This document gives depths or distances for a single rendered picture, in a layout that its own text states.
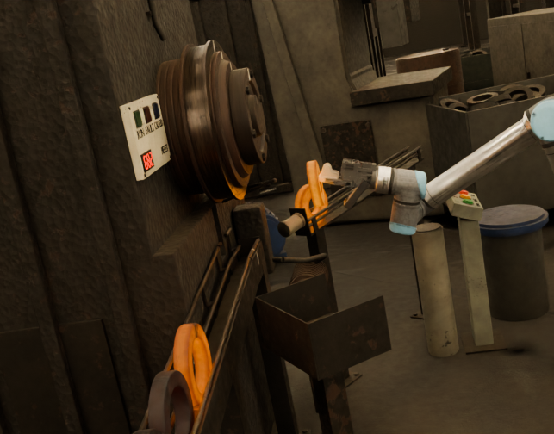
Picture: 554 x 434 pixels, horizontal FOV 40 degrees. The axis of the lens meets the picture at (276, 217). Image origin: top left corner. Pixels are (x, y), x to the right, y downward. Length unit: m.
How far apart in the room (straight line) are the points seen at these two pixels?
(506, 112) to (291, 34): 1.49
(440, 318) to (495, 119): 1.55
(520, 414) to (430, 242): 0.70
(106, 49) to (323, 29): 3.16
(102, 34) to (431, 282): 1.66
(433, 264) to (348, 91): 2.16
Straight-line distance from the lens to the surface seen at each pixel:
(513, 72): 6.51
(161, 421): 1.45
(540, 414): 2.67
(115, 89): 1.83
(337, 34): 4.86
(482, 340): 3.12
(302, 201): 2.72
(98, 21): 1.82
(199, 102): 2.04
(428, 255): 2.92
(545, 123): 2.37
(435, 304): 2.99
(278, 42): 4.95
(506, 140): 2.56
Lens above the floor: 1.35
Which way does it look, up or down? 14 degrees down
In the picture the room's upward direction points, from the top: 11 degrees counter-clockwise
